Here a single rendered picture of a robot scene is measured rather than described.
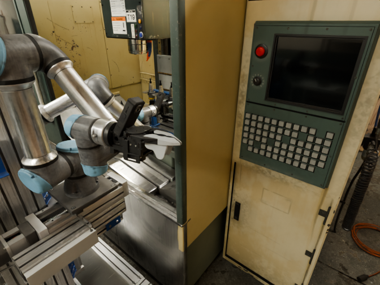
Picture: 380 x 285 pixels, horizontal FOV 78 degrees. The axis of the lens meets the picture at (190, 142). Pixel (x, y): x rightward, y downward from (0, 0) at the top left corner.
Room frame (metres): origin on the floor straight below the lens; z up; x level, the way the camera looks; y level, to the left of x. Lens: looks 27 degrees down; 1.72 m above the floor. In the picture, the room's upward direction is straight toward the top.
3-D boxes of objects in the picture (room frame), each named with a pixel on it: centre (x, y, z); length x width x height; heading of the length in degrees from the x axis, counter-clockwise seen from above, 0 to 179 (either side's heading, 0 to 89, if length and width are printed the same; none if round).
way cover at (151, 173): (1.61, 0.52, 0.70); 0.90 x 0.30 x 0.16; 51
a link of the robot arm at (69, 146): (0.86, 0.50, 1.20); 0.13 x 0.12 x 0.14; 156
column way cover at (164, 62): (2.39, 0.14, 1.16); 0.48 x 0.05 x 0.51; 51
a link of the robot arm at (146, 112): (1.47, 0.31, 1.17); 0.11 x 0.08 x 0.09; 141
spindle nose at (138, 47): (2.04, 0.42, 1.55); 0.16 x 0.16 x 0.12
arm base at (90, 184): (0.87, 0.49, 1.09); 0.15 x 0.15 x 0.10
